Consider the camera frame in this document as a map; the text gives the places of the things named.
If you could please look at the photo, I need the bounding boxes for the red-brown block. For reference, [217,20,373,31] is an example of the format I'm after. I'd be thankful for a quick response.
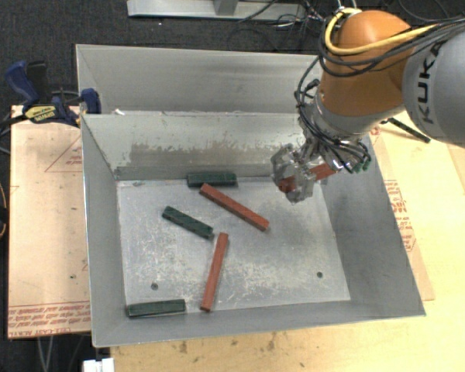
[199,231,230,313]
[198,182,271,233]
[277,163,338,193]

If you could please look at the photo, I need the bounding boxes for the dark green flat block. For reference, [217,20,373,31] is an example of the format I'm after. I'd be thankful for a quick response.
[161,205,215,241]
[186,171,239,189]
[126,298,188,319]

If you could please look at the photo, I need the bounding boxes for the brown cardboard board, red print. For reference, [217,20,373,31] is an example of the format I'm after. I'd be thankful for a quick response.
[7,105,437,340]

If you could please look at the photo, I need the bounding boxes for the grey metal bin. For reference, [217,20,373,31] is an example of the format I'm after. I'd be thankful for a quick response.
[75,43,427,350]

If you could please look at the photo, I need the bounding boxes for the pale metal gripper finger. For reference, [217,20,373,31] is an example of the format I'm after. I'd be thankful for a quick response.
[283,171,318,205]
[270,143,302,184]

